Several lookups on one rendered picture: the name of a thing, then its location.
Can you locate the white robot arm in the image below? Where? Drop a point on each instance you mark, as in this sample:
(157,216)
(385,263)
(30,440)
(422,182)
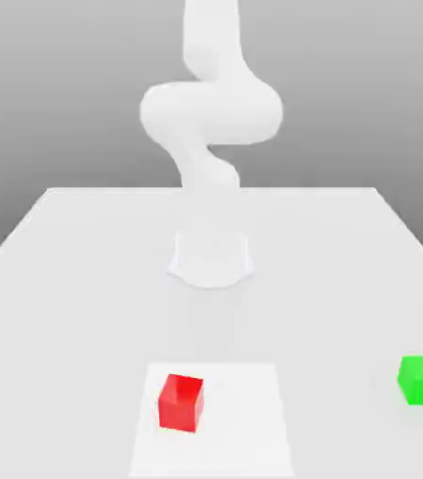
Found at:
(211,112)

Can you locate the small red cube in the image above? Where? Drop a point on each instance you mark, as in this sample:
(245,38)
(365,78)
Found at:
(180,405)

